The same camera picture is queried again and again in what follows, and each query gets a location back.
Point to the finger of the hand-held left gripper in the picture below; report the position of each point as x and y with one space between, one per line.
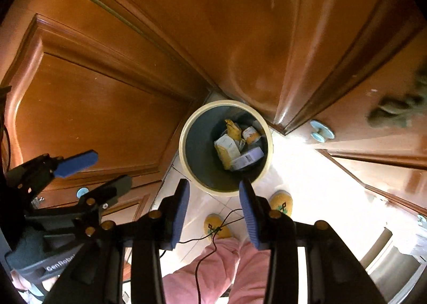
76 160
113 187

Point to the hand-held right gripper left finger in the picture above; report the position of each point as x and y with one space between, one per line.
178 214

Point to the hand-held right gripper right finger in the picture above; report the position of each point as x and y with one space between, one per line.
248 214

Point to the white box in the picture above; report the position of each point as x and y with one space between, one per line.
247 158

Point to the yellow white packet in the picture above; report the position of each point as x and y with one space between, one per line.
228 150

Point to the round beige trash bin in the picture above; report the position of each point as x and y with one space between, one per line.
200 143

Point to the paper cup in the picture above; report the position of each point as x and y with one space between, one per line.
251 135

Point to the yellow bag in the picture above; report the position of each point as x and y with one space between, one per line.
233 130

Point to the blue cabinet knob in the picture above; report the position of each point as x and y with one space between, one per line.
81 192
322 130
422 219

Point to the yellow slipper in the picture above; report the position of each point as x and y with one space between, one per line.
218 225
282 202

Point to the person's pink pants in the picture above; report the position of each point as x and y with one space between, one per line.
213 274

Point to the wooden corner cabinet door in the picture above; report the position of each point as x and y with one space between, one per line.
250 40

